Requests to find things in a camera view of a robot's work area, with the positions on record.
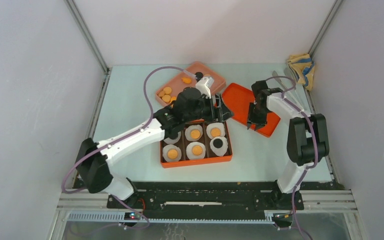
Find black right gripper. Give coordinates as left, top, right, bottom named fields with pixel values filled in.
left=245, top=102, right=268, bottom=131

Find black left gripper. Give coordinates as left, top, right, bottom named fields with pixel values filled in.
left=183, top=93, right=234, bottom=124

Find orange tin lid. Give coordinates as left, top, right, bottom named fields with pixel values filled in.
left=222, top=83, right=281, bottom=138

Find black sandwich cookie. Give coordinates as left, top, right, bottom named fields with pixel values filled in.
left=195, top=71, right=204, bottom=81
left=213, top=138, right=224, bottom=149
left=169, top=133, right=179, bottom=140

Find metal serving tongs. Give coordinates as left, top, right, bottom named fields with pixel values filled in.
left=271, top=67, right=307, bottom=109

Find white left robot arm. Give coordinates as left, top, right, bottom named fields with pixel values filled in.
left=75, top=87, right=234, bottom=208

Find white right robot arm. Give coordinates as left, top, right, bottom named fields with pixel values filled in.
left=246, top=80, right=330, bottom=209

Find white paper cup back-right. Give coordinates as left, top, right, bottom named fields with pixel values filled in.
left=206, top=122, right=226, bottom=139

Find white paper cup back-middle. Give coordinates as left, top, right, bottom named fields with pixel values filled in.
left=184, top=124, right=203, bottom=142

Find orange cookie tin box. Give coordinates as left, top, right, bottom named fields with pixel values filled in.
left=160, top=120, right=233, bottom=168

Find white paper cup front-right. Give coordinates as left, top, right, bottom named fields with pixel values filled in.
left=209, top=136, right=229, bottom=157

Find fish shaped orange cookie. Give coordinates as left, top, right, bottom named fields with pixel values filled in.
left=169, top=96, right=177, bottom=104
left=181, top=77, right=192, bottom=84

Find white paper cup front-middle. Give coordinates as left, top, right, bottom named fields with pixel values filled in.
left=186, top=141, right=206, bottom=160

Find pink cookie tray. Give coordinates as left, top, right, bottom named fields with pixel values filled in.
left=154, top=61, right=227, bottom=107

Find white paper cup back-left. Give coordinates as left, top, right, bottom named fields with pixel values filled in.
left=163, top=132, right=182, bottom=145

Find white paper cup front-left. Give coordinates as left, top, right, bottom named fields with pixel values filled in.
left=162, top=144, right=182, bottom=163

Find yellow blue cloth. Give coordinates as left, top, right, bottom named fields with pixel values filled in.
left=286, top=53, right=316, bottom=91

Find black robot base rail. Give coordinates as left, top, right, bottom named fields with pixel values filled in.
left=126, top=181, right=353, bottom=222

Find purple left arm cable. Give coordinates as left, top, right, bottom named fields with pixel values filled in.
left=61, top=66, right=200, bottom=231

